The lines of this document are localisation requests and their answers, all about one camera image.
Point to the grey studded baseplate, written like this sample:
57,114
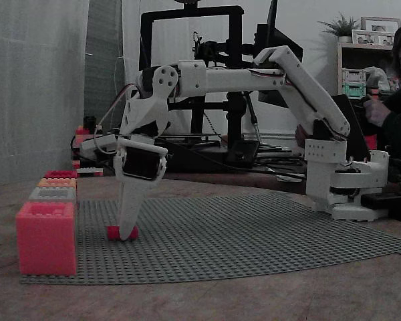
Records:
220,234

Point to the light wooden picture frame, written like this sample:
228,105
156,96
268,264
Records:
374,38
381,24

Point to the black computer monitor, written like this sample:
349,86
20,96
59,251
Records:
277,36

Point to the orange block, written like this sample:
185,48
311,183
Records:
57,183

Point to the light wooden shelf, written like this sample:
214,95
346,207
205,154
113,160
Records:
340,67

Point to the white gripper with motor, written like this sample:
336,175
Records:
140,164

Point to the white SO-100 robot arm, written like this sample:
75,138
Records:
220,82

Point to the black frame 3D printer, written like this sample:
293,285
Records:
235,33

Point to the small potted fern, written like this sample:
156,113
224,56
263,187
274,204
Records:
342,26

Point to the person's bare hand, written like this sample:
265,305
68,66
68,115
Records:
376,112

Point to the tall grey textured panel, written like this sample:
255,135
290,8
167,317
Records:
103,67

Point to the red block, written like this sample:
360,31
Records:
60,174

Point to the small red brick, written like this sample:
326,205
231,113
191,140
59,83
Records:
112,233

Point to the grey block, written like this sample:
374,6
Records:
53,194

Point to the black laptop panel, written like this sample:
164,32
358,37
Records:
352,123

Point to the large pink block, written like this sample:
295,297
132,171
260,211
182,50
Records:
46,247

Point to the multicolour Lego camera tower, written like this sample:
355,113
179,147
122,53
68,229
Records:
87,128

